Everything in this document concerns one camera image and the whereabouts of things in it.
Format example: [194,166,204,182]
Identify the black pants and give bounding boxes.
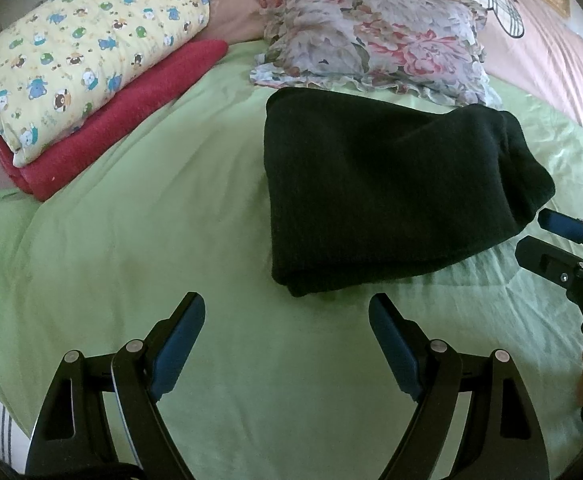
[264,87,556,298]

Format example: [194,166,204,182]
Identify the green bed sheet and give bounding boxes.
[0,40,583,480]

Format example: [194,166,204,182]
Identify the yellow animal-print folded quilt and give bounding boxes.
[0,0,210,169]

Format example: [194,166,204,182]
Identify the floral ruffled pillow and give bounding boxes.
[249,0,503,109]

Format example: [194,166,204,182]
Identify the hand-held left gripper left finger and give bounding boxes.
[24,291,207,480]

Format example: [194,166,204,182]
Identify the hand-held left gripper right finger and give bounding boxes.
[368,292,552,480]

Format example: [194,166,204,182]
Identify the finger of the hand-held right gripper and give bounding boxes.
[515,235,583,291]
[537,208,583,250]

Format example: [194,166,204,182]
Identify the red folded blanket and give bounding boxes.
[0,39,230,202]

